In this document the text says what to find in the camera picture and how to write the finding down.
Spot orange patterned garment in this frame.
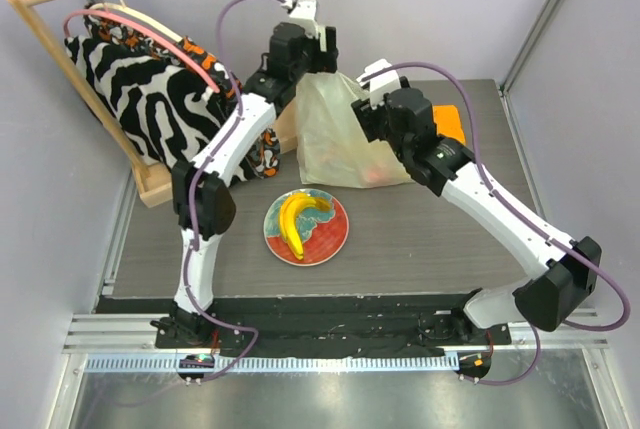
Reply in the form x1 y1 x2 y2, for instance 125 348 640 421
82 13 284 183

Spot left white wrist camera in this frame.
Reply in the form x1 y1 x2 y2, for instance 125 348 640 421
280 0 320 39

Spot wooden clothes rack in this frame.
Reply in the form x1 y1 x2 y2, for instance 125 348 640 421
1 0 231 216

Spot pink clothes hanger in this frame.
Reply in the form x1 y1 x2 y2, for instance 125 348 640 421
63 9 220 93

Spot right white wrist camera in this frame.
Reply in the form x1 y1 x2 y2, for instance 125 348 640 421
356 58 402 108

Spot cream clothes hanger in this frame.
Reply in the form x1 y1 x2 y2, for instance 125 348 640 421
83 3 182 48

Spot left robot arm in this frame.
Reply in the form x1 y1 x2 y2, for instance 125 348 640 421
158 23 339 348

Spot red and teal plate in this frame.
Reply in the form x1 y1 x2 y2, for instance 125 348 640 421
263 189 350 267

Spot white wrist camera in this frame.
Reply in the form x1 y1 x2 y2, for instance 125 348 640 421
280 0 320 39
356 58 402 108

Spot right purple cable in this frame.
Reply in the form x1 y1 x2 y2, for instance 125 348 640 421
359 61 630 388

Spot fake orange fruit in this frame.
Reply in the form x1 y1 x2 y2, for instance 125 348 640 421
364 167 389 187

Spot pale yellow plastic bag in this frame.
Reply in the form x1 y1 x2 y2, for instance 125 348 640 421
296 73 411 189

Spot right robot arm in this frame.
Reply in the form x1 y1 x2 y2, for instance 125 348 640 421
351 87 602 344

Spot orange folded cloth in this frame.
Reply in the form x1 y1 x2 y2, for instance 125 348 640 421
433 105 466 145

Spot fake yellow bananas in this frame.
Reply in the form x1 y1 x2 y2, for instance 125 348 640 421
278 192 332 261

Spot slotted cable duct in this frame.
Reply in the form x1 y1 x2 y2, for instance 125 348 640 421
85 352 459 374

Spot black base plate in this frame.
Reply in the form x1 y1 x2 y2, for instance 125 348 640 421
96 294 512 359

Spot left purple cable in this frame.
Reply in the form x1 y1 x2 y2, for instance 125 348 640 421
182 0 296 383

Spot purple cable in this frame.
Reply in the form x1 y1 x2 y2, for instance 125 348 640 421
359 61 630 388
182 0 296 383

